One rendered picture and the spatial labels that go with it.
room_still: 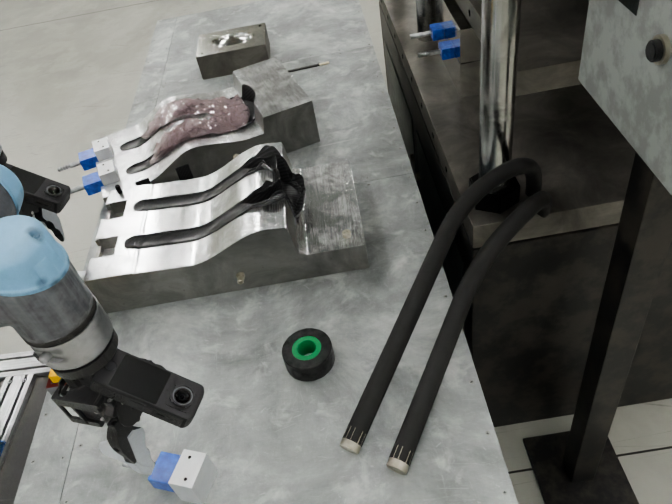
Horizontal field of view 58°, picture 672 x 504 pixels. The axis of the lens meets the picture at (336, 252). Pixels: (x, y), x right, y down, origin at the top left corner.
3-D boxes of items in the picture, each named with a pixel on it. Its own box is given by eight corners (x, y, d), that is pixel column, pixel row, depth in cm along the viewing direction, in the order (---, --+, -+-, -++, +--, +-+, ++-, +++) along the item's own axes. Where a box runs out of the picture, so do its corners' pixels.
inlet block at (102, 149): (63, 184, 140) (52, 166, 136) (62, 173, 144) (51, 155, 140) (118, 165, 142) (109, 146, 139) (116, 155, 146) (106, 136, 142)
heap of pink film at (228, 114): (151, 169, 133) (138, 140, 128) (139, 132, 146) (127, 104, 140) (261, 131, 138) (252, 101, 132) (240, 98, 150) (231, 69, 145)
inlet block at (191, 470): (122, 487, 86) (107, 470, 83) (139, 455, 90) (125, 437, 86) (204, 505, 82) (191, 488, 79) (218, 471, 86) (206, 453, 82)
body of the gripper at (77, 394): (106, 372, 75) (60, 311, 67) (166, 381, 72) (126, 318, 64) (73, 427, 70) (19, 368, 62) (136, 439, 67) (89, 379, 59)
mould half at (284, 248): (104, 314, 112) (71, 263, 102) (126, 223, 131) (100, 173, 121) (369, 267, 110) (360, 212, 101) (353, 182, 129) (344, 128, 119)
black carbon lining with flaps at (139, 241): (126, 260, 111) (105, 222, 105) (138, 205, 123) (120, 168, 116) (311, 227, 110) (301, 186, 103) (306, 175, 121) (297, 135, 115)
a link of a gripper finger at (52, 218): (45, 227, 113) (12, 201, 105) (73, 226, 111) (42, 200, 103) (40, 242, 111) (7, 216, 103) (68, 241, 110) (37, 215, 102)
